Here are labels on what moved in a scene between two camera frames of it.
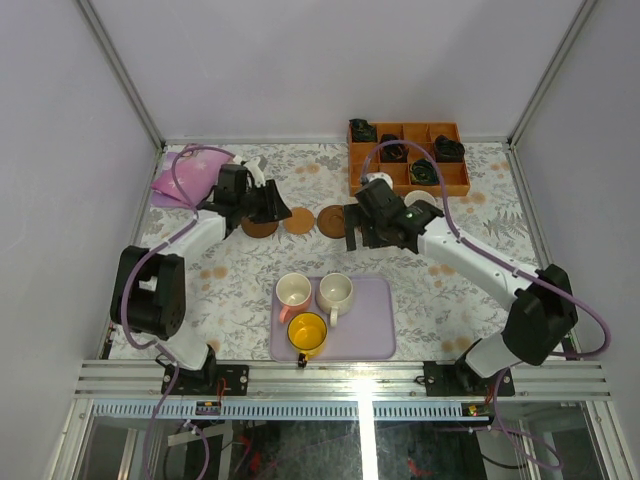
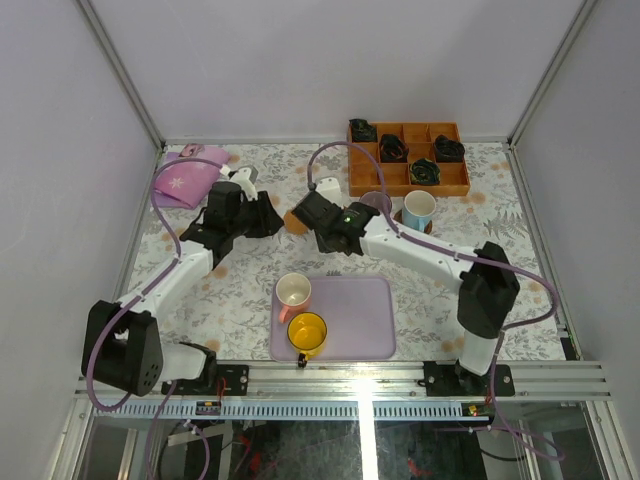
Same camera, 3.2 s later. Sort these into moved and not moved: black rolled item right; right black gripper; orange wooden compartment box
Moved: right black gripper
Not moved: orange wooden compartment box; black rolled item right
